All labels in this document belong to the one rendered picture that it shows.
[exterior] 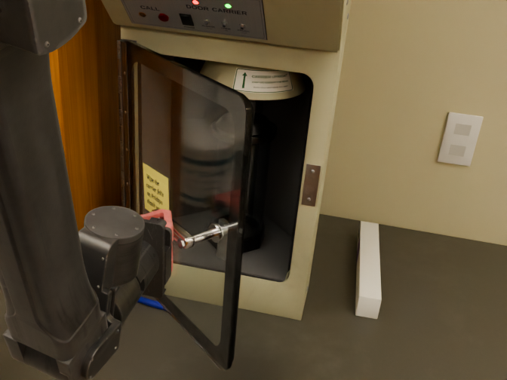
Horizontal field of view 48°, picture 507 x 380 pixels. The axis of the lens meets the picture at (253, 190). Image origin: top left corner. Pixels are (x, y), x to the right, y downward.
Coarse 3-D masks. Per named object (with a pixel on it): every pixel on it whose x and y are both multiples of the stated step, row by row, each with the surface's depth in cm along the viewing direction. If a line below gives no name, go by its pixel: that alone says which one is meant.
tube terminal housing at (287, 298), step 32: (128, 32) 83; (160, 32) 82; (256, 64) 81; (288, 64) 80; (320, 64) 79; (320, 96) 81; (320, 128) 83; (320, 160) 85; (320, 192) 89; (256, 288) 97; (288, 288) 96
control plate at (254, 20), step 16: (128, 0) 73; (144, 0) 73; (160, 0) 72; (176, 0) 71; (208, 0) 70; (224, 0) 69; (240, 0) 69; (256, 0) 68; (128, 16) 77; (176, 16) 75; (192, 16) 74; (208, 16) 73; (224, 16) 72; (240, 16) 72; (256, 16) 71; (208, 32) 77; (224, 32) 76; (240, 32) 75; (256, 32) 74
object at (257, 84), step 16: (208, 64) 88; (224, 64) 85; (224, 80) 85; (240, 80) 84; (256, 80) 84; (272, 80) 85; (288, 80) 86; (256, 96) 84; (272, 96) 85; (288, 96) 86
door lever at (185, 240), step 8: (160, 208) 75; (176, 224) 72; (216, 224) 72; (176, 232) 70; (184, 232) 70; (200, 232) 71; (208, 232) 71; (216, 232) 72; (176, 240) 71; (184, 240) 69; (192, 240) 69; (200, 240) 70; (216, 240) 72; (184, 248) 69
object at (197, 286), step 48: (144, 48) 77; (144, 96) 80; (192, 96) 70; (240, 96) 62; (144, 144) 83; (192, 144) 72; (240, 144) 64; (192, 192) 75; (240, 192) 66; (240, 240) 69; (192, 288) 81; (192, 336) 84
